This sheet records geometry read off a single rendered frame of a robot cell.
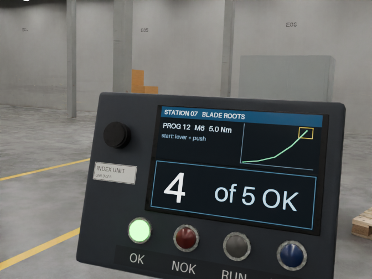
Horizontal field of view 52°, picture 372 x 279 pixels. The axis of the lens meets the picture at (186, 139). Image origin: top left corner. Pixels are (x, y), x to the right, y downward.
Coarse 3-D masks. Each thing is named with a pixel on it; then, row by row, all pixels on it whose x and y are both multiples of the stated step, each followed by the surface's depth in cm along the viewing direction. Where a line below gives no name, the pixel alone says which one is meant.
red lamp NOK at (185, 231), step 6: (180, 228) 38; (186, 228) 37; (192, 228) 37; (174, 234) 38; (180, 234) 37; (186, 234) 37; (192, 234) 37; (198, 234) 37; (174, 240) 38; (180, 240) 37; (186, 240) 37; (192, 240) 37; (198, 240) 37; (180, 246) 37; (186, 246) 37; (192, 246) 37
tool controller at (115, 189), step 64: (128, 128) 41; (192, 128) 39; (256, 128) 37; (320, 128) 35; (128, 192) 40; (256, 192) 36; (320, 192) 35; (128, 256) 39; (192, 256) 37; (256, 256) 36; (320, 256) 34
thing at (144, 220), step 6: (132, 222) 39; (138, 222) 39; (144, 222) 39; (132, 228) 39; (138, 228) 38; (144, 228) 38; (150, 228) 39; (132, 234) 39; (138, 234) 38; (144, 234) 38; (150, 234) 39; (132, 240) 39; (138, 240) 39; (144, 240) 39
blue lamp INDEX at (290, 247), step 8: (288, 240) 35; (280, 248) 35; (288, 248) 34; (296, 248) 34; (304, 248) 34; (280, 256) 35; (288, 256) 34; (296, 256) 34; (304, 256) 34; (280, 264) 35; (288, 264) 34; (296, 264) 34; (304, 264) 34
